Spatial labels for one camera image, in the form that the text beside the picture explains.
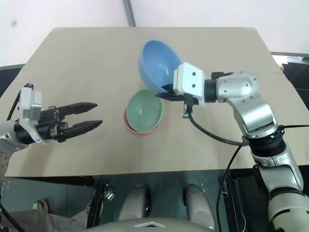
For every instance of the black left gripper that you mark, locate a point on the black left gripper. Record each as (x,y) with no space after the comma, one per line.
(49,123)

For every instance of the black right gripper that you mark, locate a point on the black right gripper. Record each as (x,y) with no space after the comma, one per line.
(179,97)

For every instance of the blue bowl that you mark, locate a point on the blue bowl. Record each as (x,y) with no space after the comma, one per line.
(157,62)

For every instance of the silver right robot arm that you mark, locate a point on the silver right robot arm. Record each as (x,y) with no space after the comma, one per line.
(251,106)

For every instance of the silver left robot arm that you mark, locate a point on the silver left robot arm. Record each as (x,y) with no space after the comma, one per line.
(22,134)

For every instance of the green bowl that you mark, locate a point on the green bowl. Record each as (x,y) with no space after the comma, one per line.
(143,111)

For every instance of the pink bowl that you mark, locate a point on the pink bowl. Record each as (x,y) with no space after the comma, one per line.
(144,133)

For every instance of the metal clamp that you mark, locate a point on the metal clamp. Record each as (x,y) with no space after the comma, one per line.
(109,193)

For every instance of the black table leg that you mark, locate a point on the black table leg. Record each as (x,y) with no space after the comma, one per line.
(95,205)

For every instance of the person's sandalled foot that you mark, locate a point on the person's sandalled foot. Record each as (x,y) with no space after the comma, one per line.
(41,206)

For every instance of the grey rounded robot leg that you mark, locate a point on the grey rounded robot leg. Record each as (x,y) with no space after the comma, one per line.
(199,205)
(134,203)

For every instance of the person's khaki trousers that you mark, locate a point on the person's khaki trousers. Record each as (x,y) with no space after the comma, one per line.
(43,221)

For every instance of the grey rounded robot torso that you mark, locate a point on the grey rounded robot torso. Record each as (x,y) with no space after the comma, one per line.
(149,226)

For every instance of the black side table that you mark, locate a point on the black side table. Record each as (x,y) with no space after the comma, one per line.
(294,72)

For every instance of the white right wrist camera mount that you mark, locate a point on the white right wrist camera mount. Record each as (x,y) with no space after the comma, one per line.
(190,82)

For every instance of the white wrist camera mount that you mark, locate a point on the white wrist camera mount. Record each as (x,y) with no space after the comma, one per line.
(190,82)
(30,106)

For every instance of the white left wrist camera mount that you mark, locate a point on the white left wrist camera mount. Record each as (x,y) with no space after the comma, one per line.
(30,106)

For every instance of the grey metal post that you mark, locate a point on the grey metal post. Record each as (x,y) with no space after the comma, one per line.
(129,12)

